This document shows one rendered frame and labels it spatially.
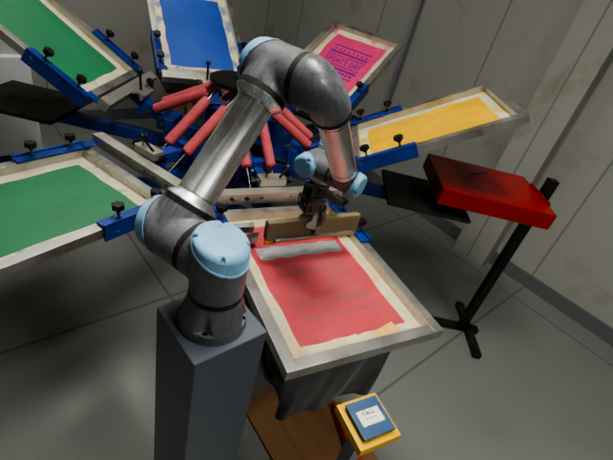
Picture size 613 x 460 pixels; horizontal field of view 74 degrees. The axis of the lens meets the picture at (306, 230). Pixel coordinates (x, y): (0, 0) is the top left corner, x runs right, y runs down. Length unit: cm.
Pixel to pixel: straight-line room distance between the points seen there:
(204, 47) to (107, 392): 216
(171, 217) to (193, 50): 222
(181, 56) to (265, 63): 204
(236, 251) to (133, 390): 159
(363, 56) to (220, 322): 249
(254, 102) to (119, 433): 168
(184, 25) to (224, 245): 247
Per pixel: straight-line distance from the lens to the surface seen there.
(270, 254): 154
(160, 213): 87
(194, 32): 311
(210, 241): 79
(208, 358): 89
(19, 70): 390
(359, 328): 138
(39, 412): 231
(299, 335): 129
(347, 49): 314
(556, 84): 350
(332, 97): 88
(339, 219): 152
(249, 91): 90
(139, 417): 221
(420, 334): 141
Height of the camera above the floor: 191
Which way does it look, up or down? 33 degrees down
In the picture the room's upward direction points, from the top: 15 degrees clockwise
